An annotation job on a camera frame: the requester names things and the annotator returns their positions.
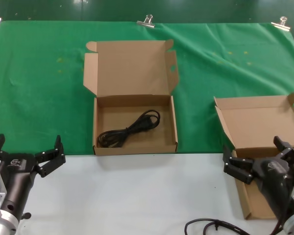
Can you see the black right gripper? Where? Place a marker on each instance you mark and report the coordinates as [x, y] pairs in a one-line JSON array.
[[274, 178]]

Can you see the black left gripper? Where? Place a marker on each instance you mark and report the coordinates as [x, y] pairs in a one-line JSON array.
[[17, 169]]

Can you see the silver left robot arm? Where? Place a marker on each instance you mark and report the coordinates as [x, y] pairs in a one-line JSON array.
[[2, 222]]

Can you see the brown cardboard mailer box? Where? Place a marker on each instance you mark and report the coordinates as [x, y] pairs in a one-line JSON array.
[[132, 68], [254, 122]]

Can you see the green table cloth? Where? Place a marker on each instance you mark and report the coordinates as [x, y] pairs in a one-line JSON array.
[[39, 85]]

